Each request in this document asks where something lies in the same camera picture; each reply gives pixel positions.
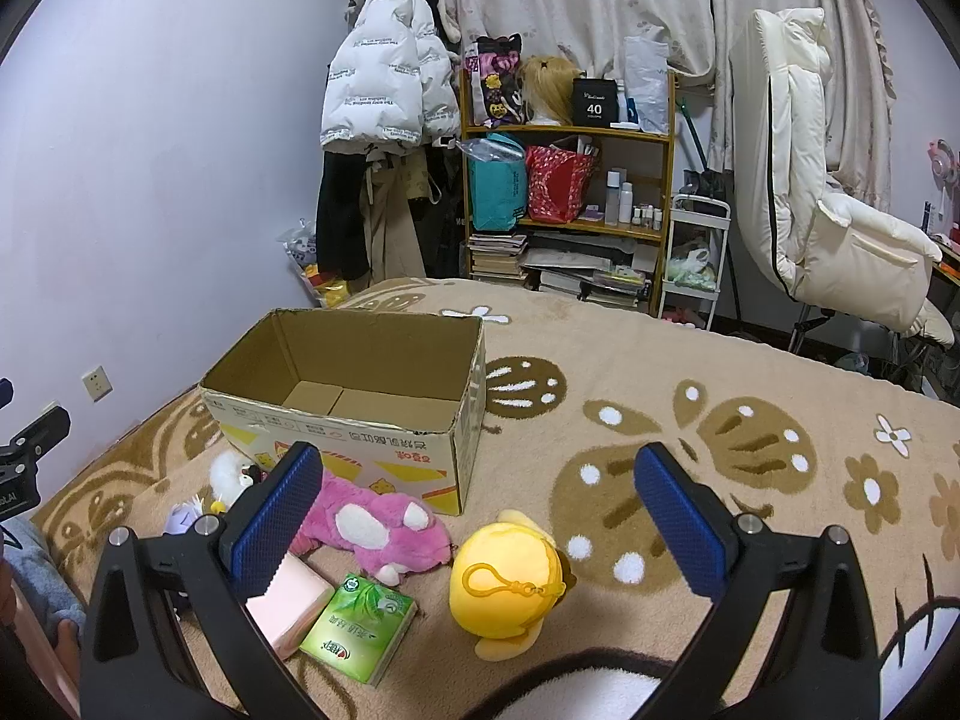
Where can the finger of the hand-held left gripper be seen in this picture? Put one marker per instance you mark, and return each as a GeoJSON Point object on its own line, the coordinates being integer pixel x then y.
{"type": "Point", "coordinates": [41, 431]}
{"type": "Point", "coordinates": [5, 392]}

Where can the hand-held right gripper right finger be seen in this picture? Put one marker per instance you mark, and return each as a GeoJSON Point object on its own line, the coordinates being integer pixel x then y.
{"type": "Point", "coordinates": [682, 525]}

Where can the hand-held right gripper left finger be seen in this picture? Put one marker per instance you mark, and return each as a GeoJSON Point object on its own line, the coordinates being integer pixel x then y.
{"type": "Point", "coordinates": [277, 517]}

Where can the white plush toy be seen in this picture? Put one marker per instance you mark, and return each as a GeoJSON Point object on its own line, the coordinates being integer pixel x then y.
{"type": "Point", "coordinates": [225, 476]}

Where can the pink roll cushion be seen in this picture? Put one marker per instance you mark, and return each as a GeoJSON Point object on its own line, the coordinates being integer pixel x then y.
{"type": "Point", "coordinates": [296, 600]}

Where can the purple plush toy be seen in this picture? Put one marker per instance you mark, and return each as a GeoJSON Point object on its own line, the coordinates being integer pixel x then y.
{"type": "Point", "coordinates": [184, 519]}

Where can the pink plush toy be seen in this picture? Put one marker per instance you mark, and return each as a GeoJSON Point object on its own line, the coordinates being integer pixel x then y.
{"type": "Point", "coordinates": [390, 540]}

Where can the green tissue pack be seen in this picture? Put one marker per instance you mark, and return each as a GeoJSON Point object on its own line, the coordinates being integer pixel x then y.
{"type": "Point", "coordinates": [360, 626]}

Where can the yellow plush duck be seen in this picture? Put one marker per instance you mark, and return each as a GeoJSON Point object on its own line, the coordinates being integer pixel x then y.
{"type": "Point", "coordinates": [502, 585]}

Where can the cardboard box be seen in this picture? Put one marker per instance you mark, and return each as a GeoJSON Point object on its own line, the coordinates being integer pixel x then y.
{"type": "Point", "coordinates": [375, 345]}

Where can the beige patterned blanket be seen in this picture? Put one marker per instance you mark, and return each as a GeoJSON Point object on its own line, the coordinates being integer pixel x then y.
{"type": "Point", "coordinates": [600, 345]}

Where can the clear bag of toys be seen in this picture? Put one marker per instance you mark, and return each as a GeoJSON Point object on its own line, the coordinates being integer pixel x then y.
{"type": "Point", "coordinates": [315, 270]}

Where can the green plastic bag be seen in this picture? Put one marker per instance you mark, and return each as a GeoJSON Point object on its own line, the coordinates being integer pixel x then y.
{"type": "Point", "coordinates": [688, 268]}

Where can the stack of books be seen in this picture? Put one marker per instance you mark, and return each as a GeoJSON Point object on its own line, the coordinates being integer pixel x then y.
{"type": "Point", "coordinates": [570, 270]}

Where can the beige hanging garment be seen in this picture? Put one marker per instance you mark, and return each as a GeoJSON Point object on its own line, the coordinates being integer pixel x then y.
{"type": "Point", "coordinates": [390, 232]}

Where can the black hanging garment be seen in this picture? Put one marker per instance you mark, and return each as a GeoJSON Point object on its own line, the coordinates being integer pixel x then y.
{"type": "Point", "coordinates": [341, 210]}

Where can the white trolley cart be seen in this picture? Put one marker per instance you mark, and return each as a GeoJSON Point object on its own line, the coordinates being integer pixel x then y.
{"type": "Point", "coordinates": [701, 211]}

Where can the purple flat box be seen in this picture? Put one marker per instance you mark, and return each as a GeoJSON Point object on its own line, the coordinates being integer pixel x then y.
{"type": "Point", "coordinates": [591, 215]}

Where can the tall white bottle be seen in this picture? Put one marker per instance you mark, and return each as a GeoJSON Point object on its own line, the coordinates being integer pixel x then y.
{"type": "Point", "coordinates": [627, 204]}
{"type": "Point", "coordinates": [613, 199]}

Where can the red shopping bag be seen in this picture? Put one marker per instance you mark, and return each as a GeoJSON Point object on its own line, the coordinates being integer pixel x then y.
{"type": "Point", "coordinates": [555, 187]}

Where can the cream recliner chair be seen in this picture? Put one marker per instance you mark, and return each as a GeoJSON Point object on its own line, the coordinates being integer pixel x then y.
{"type": "Point", "coordinates": [795, 165]}

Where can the teal shopping bag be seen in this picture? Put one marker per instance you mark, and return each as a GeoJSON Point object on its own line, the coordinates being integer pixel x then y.
{"type": "Point", "coordinates": [495, 195]}

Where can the wooden shelf unit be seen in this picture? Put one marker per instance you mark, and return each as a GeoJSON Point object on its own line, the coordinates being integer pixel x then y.
{"type": "Point", "coordinates": [570, 133]}

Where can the black box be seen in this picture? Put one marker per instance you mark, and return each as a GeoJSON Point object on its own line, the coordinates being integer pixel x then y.
{"type": "Point", "coordinates": [595, 109]}

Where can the pink desk fan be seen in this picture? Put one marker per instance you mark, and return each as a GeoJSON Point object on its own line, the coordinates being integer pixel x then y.
{"type": "Point", "coordinates": [946, 165]}

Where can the white plastic bag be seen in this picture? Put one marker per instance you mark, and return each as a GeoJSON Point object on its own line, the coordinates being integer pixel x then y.
{"type": "Point", "coordinates": [645, 75]}

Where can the white puffer jacket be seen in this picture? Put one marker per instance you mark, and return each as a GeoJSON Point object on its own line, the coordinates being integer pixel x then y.
{"type": "Point", "coordinates": [375, 67]}

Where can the blonde wig head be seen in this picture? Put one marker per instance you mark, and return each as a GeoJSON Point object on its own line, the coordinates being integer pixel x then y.
{"type": "Point", "coordinates": [551, 82]}

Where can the pink and black bag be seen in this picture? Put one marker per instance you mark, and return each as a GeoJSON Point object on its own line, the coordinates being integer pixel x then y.
{"type": "Point", "coordinates": [499, 90]}

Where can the beige floral curtain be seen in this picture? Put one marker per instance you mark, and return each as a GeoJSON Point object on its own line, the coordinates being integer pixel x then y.
{"type": "Point", "coordinates": [600, 0]}

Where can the white wall socket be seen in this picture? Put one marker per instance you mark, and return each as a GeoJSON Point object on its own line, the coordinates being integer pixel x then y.
{"type": "Point", "coordinates": [96, 384]}

